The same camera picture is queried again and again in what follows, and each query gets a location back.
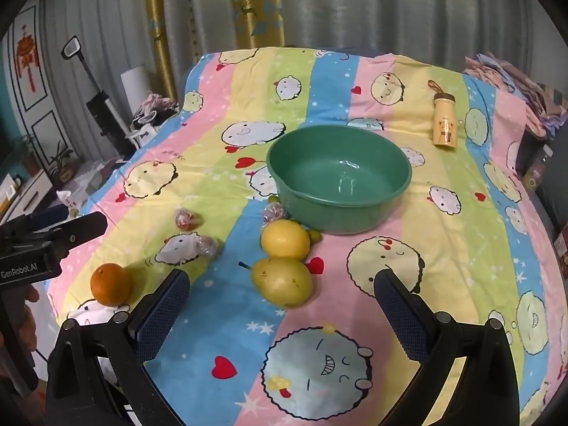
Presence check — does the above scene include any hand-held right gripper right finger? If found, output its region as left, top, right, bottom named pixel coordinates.
left=373, top=268, right=526, bottom=426

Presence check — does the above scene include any pastel striped cartoon blanket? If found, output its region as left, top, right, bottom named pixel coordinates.
left=47, top=47, right=562, bottom=426

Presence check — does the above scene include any person's left hand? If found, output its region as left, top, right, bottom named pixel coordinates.
left=20, top=284, right=45, bottom=353

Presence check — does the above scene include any clear red candy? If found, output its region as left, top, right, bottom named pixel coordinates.
left=174, top=208, right=202, bottom=231
left=195, top=236, right=220, bottom=258
left=262, top=203, right=289, bottom=225

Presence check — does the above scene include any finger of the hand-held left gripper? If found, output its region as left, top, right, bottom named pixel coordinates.
left=27, top=206, right=68, bottom=228
left=42, top=212, right=108, bottom=253

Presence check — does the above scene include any red hanging knot ornament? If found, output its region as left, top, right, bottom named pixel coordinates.
left=15, top=31, right=38, bottom=94

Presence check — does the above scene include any white cylinder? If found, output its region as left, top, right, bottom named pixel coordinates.
left=121, top=66, right=149, bottom=116

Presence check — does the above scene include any white cabinet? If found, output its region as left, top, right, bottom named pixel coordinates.
left=0, top=171, right=58, bottom=223

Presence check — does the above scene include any pile of folded clothes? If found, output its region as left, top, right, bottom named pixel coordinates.
left=464, top=52, right=568, bottom=136

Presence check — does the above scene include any pink cloth bundle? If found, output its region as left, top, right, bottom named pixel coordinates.
left=146, top=93, right=178, bottom=114

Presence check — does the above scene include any upright vacuum cleaner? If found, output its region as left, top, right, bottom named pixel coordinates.
left=61, top=38, right=134, bottom=156

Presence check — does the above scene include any potted plant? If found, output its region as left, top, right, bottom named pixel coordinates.
left=13, top=135, right=40, bottom=174
left=49, top=142, right=74, bottom=182

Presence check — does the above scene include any green plastic basin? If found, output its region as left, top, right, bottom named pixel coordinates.
left=266, top=125, right=413, bottom=236

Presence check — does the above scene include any yellow bear print bottle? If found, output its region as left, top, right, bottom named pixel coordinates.
left=427, top=80, right=458, bottom=148

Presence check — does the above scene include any grey curtain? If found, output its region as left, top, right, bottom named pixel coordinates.
left=164, top=0, right=533, bottom=67

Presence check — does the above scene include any yellow patterned curtain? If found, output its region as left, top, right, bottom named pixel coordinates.
left=226, top=0, right=285, bottom=49
left=144, top=0, right=178, bottom=98

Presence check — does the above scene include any white bag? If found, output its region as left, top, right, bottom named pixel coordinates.
left=126, top=120, right=158, bottom=147

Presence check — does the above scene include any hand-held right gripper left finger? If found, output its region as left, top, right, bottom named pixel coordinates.
left=44, top=268, right=191, bottom=426

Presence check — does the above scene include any orange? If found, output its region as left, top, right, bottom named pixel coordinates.
left=91, top=263, right=132, bottom=307

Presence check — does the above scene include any yellow-green pear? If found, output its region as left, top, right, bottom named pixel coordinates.
left=239, top=257, right=315, bottom=309

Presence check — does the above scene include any yellow lemon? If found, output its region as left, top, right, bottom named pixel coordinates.
left=260, top=219, right=310, bottom=262

